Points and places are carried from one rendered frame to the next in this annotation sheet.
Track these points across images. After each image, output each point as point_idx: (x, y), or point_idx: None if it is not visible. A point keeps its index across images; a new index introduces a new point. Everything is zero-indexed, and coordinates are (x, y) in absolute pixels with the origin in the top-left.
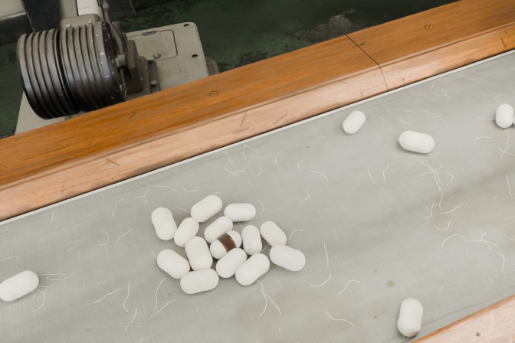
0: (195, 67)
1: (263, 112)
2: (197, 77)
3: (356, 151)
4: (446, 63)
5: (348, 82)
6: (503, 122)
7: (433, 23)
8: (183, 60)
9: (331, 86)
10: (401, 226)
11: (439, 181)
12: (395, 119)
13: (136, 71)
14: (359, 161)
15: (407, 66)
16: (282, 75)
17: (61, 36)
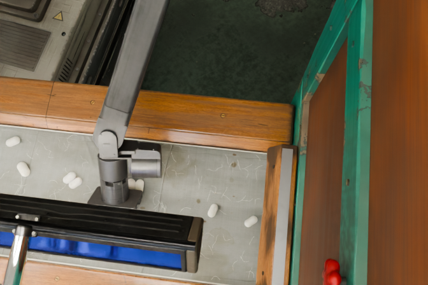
0: None
1: None
2: None
3: (4, 156)
4: (83, 129)
5: (27, 117)
6: (63, 181)
7: (97, 100)
8: None
9: (17, 116)
10: None
11: (18, 191)
12: (34, 148)
13: None
14: (1, 162)
15: (60, 122)
16: (3, 95)
17: None
